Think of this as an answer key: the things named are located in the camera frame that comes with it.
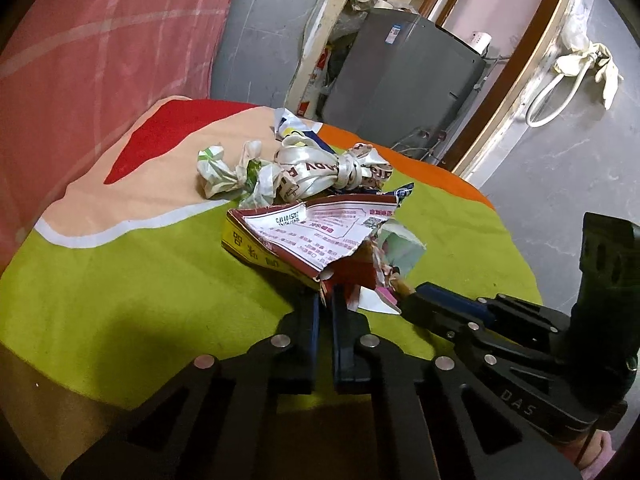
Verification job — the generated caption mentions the white printed ribbon bundle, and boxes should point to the white printed ribbon bundle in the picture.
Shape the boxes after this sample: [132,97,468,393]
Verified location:
[270,132,394,206]

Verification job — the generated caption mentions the dry twigs with red buds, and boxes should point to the dry twigs with red buds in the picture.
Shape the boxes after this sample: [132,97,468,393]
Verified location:
[392,129,449,167]

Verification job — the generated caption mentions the blue white plastic bag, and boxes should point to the blue white plastic bag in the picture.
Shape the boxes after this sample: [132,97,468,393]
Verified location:
[271,107,347,155]

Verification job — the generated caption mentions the white hose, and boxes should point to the white hose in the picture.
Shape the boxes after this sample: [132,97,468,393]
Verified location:
[525,67,590,128]

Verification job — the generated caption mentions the red white sack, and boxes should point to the red white sack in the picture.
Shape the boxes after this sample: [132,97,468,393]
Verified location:
[297,45,334,118]

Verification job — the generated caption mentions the white rubber gloves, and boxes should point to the white rubber gloves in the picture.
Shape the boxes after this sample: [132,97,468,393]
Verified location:
[552,25,625,111]

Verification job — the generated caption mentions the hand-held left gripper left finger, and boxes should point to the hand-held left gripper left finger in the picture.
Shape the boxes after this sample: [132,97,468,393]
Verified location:
[60,292,322,480]

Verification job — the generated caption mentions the brown wooden door frame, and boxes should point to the brown wooden door frame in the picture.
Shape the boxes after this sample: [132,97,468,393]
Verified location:
[417,0,583,181]

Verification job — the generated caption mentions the crumpled white green plastic bag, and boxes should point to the crumpled white green plastic bag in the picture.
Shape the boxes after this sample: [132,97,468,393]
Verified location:
[196,140,278,208]

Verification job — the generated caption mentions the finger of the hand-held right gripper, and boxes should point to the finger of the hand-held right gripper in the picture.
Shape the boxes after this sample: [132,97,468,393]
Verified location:
[415,282,571,347]
[400,295,527,377]

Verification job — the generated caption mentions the torn red white packaging bag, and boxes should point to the torn red white packaging bag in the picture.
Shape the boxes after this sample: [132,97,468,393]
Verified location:
[221,192,401,311]

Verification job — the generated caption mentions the colourful striped blanket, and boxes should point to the colourful striped blanket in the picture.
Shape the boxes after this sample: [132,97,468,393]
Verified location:
[0,96,546,480]

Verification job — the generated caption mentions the dark blue wrapper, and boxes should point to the dark blue wrapper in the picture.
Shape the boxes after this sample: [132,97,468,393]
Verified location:
[330,182,416,209]

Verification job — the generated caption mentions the pink plaid blanket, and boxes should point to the pink plaid blanket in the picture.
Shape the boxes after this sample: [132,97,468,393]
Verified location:
[0,0,251,271]

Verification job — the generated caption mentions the person's right forearm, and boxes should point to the person's right forearm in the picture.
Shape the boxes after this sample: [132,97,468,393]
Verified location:
[560,430,617,480]

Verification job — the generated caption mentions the pale green pink wrapper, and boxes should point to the pale green pink wrapper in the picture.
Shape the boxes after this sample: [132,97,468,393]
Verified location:
[357,217,429,317]

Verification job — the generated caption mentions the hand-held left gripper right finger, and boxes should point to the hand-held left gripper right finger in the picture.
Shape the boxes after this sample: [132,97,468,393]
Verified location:
[330,286,583,480]

